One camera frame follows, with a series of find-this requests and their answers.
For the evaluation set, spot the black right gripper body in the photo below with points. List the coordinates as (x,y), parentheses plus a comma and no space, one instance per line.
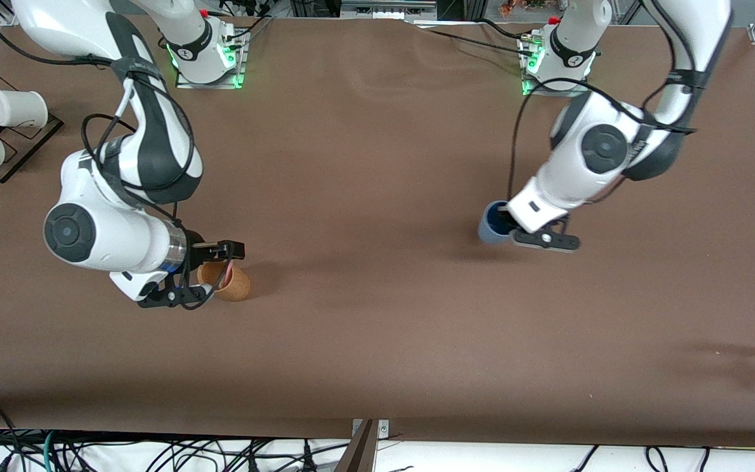
(194,251)

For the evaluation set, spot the blue cup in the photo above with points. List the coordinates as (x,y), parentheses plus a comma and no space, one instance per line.
(490,235)

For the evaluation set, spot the brown wooden cup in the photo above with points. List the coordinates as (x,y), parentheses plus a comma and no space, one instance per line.
(238,288)

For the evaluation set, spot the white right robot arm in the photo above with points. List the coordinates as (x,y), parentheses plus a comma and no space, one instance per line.
(115,236)

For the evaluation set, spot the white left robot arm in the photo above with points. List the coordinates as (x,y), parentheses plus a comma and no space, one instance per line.
(587,157)

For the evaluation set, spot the white cup with open mouth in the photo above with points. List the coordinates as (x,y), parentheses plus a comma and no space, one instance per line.
(20,108)

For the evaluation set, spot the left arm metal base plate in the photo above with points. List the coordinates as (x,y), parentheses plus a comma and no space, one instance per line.
(528,88)

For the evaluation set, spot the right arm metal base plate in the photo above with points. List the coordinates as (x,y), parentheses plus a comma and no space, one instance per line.
(241,59)

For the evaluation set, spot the metal table edge bracket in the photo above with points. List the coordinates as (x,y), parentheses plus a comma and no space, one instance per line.
(384,429)

